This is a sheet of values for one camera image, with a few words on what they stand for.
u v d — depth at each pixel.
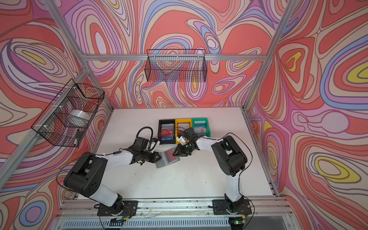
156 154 0.82
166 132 1.02
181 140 0.89
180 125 1.02
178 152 0.83
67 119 0.70
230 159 0.52
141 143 0.75
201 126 1.04
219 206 0.73
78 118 0.70
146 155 0.79
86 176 0.45
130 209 0.73
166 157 0.91
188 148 0.82
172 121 1.03
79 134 0.73
